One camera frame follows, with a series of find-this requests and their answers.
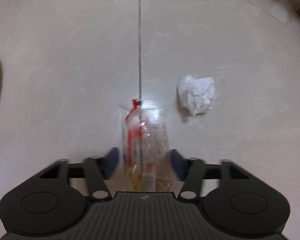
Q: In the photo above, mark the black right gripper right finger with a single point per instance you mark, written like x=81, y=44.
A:
x=192, y=172

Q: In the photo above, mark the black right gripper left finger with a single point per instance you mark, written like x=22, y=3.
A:
x=54, y=181

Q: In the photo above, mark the red yellow snack wrapper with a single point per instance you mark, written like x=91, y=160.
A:
x=146, y=163

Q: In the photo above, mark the white paper ball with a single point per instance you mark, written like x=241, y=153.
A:
x=196, y=94

